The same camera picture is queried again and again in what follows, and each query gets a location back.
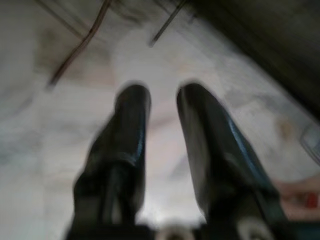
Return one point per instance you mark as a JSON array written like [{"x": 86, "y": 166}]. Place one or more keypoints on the thin brown chair leg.
[{"x": 75, "y": 50}]

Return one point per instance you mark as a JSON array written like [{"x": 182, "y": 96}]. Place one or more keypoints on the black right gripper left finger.
[{"x": 120, "y": 150}]

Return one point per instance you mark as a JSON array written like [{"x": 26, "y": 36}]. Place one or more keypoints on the pink object with red patch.
[{"x": 302, "y": 197}]

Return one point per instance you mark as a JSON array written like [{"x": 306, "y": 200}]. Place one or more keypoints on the thin dark chair leg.
[{"x": 166, "y": 23}]

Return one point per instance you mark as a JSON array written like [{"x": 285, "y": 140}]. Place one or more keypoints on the dark wooden furniture panel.
[{"x": 270, "y": 40}]

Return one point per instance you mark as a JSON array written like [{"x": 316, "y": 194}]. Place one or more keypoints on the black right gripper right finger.
[{"x": 220, "y": 155}]

